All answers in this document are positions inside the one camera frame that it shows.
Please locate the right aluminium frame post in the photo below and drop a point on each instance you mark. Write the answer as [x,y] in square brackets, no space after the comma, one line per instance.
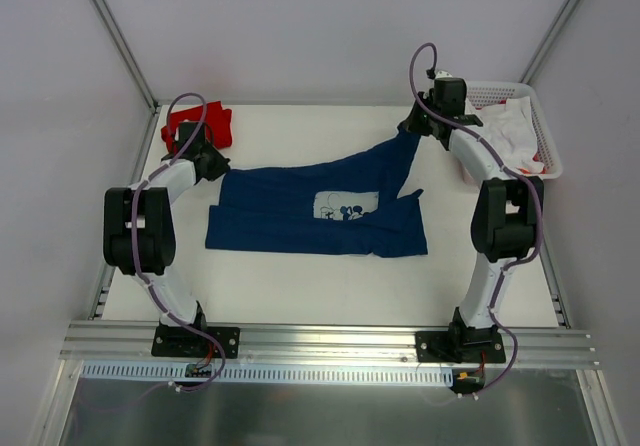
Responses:
[553,33]

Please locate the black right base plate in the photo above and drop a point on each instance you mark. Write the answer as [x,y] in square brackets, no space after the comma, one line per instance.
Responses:
[465,346]

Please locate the aluminium frame post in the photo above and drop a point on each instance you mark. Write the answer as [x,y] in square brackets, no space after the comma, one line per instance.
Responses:
[113,30]
[553,33]

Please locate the white t-shirt in basket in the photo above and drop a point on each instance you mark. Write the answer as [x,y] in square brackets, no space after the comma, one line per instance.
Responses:
[508,127]

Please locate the blue mickey mouse t-shirt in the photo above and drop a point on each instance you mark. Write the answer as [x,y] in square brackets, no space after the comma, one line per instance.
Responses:
[350,206]

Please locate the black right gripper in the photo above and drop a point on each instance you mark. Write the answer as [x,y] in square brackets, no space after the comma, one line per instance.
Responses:
[415,120]

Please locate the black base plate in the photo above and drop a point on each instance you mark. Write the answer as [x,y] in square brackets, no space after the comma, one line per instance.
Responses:
[465,346]
[176,342]

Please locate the white plastic laundry basket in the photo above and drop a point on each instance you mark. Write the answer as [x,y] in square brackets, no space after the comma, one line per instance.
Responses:
[485,93]

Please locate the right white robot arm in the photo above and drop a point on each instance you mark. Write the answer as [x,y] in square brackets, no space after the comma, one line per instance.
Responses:
[505,228]

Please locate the white slotted cable duct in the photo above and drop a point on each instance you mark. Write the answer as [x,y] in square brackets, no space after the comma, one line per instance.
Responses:
[269,374]

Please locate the orange t-shirt in basket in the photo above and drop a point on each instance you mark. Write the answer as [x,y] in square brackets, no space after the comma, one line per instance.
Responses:
[529,163]

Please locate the folded red t-shirt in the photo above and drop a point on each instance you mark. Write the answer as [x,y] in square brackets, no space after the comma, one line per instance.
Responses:
[217,125]

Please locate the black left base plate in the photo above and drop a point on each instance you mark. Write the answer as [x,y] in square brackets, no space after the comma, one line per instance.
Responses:
[176,342]

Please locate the left aluminium frame post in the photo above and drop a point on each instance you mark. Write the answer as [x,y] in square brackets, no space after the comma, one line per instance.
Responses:
[113,30]

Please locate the aluminium front mounting rail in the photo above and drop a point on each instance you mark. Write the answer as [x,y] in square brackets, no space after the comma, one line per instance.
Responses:
[538,348]

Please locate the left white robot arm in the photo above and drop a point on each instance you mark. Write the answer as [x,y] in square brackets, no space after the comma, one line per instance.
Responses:
[139,236]

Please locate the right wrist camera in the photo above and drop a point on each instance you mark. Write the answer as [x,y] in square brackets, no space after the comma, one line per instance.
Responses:
[441,74]

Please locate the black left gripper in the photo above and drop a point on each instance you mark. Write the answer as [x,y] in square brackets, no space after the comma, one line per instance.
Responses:
[216,164]

